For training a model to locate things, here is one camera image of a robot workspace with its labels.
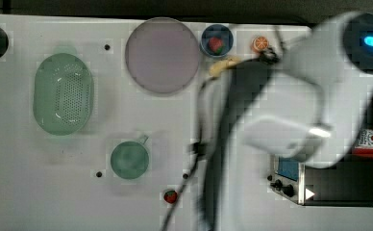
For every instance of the red ketchup bottle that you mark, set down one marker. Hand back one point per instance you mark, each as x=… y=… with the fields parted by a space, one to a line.
x=364 y=144

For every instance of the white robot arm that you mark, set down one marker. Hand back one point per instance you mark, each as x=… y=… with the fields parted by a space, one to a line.
x=306 y=108

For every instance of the yellow toy banana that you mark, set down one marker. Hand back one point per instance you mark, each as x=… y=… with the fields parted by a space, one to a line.
x=216 y=68

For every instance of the grey round plate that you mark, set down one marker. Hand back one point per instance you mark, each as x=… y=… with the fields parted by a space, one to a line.
x=162 y=55

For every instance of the red toy strawberry in bowl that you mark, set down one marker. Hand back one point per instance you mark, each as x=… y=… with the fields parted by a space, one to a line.
x=216 y=45

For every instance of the blue bowl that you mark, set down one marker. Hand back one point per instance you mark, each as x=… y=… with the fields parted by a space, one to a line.
x=219 y=31

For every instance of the small red toy strawberry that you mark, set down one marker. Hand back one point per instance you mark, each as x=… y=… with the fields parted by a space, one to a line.
x=170 y=197

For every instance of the orange slice toy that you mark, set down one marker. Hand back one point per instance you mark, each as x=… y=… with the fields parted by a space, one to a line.
x=259 y=44

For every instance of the green perforated basket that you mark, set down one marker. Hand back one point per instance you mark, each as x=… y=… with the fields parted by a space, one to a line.
x=63 y=94

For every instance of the green cup with handle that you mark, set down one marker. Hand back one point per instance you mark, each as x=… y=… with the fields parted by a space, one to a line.
x=130 y=159

